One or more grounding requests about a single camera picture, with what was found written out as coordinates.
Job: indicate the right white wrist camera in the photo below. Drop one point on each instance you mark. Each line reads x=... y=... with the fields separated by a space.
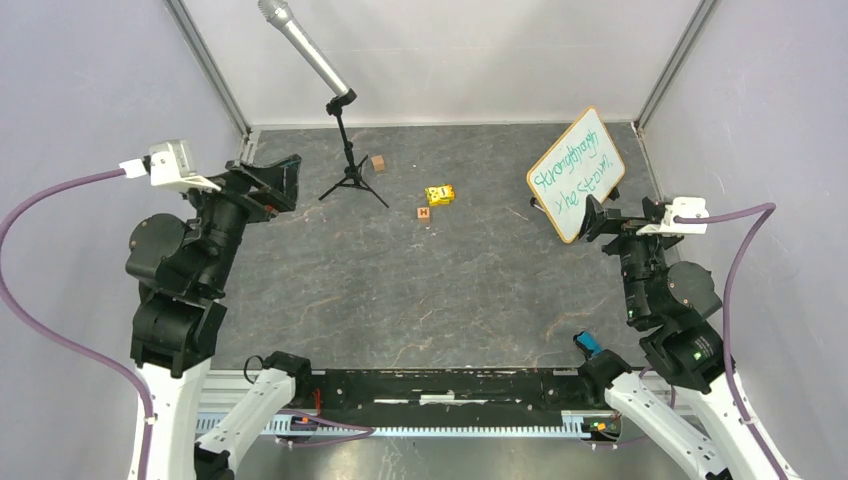
x=679 y=217

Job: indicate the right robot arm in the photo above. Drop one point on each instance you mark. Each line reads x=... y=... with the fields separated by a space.
x=707 y=426

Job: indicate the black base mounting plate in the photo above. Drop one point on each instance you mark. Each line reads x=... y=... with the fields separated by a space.
x=450 y=398

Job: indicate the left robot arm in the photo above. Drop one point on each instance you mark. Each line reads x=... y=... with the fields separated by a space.
x=182 y=267

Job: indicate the yellow framed whiteboard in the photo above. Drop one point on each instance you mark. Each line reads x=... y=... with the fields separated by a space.
x=584 y=161

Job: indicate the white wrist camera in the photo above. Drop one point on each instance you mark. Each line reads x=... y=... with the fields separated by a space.
x=679 y=217
x=169 y=165

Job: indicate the blue whiteboard eraser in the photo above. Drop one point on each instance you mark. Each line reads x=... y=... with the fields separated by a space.
x=587 y=344

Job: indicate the yellow owl puzzle block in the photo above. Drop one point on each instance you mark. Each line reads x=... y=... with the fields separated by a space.
x=440 y=195

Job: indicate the wooden letter H block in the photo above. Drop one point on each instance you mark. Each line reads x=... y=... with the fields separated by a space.
x=423 y=215

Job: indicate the silver microphone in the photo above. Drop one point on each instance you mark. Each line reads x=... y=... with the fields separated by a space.
x=280 y=16

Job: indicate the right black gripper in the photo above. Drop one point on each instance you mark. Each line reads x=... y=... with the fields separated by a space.
x=596 y=213

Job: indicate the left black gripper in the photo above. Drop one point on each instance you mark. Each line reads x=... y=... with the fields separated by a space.
x=275 y=180

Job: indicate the black tripod mic stand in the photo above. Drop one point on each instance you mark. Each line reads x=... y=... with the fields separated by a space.
x=353 y=177

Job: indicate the plain wooden cube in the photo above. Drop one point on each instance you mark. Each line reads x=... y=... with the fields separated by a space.
x=378 y=163

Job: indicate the aluminium slotted rail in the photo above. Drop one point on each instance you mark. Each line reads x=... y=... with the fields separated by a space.
x=305 y=425

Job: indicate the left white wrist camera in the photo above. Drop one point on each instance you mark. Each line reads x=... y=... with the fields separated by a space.
x=169 y=165

